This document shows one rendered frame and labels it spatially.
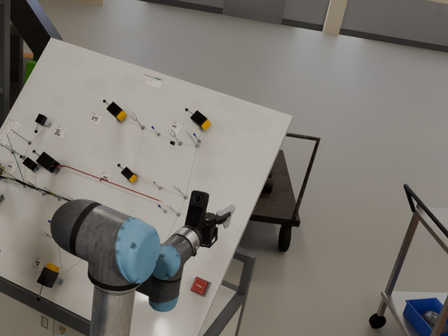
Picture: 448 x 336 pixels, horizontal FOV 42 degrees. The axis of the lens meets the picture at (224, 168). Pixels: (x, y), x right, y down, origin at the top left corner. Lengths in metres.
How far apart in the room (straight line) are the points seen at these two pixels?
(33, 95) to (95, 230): 1.63
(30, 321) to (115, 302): 1.39
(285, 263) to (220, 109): 2.17
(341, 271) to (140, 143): 2.42
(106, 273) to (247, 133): 1.27
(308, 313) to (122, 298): 2.82
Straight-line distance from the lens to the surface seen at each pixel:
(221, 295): 2.64
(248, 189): 2.25
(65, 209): 1.22
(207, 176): 2.30
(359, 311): 4.15
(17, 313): 2.64
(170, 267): 1.45
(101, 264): 1.18
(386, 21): 12.11
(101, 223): 1.17
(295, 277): 4.26
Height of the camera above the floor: 2.44
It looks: 26 degrees down
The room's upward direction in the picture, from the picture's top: 11 degrees clockwise
